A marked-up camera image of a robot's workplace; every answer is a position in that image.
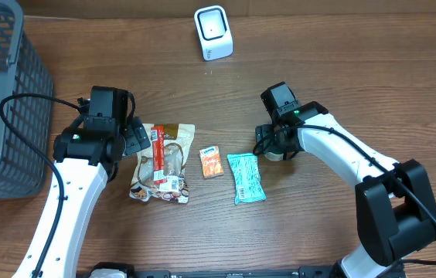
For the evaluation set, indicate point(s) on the white barcode scanner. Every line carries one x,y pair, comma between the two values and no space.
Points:
214,32

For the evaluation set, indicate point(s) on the green lid jar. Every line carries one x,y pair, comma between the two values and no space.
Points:
275,156

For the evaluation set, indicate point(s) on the dark grey plastic basket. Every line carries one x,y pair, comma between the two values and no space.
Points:
25,88

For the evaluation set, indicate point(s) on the teal wipes packet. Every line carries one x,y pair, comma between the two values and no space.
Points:
246,177

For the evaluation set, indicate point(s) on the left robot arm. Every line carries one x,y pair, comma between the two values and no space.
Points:
86,157

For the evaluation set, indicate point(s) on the orange small packet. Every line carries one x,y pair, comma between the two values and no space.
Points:
211,162

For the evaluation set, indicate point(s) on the brown snack pouch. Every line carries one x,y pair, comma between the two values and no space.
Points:
177,141

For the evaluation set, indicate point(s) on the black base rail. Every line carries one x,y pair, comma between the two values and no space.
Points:
106,269

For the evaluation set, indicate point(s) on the red stick packet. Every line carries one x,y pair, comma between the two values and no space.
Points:
157,136

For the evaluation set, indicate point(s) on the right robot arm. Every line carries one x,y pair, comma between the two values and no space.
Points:
395,205

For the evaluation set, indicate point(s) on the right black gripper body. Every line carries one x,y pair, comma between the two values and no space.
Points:
266,136

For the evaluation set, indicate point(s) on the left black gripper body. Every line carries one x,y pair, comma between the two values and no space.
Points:
136,135

